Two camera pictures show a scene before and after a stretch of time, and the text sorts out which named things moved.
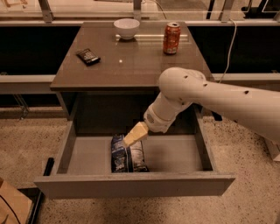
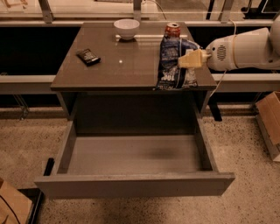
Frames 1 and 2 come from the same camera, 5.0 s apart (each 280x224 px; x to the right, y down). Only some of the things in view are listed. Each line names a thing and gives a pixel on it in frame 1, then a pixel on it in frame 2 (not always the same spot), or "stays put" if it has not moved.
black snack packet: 88,57 stays put
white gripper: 157,122 to 220,54
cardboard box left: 15,206 stays put
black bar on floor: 49,166 stays put
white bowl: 126,27 stays put
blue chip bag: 128,158 to 171,75
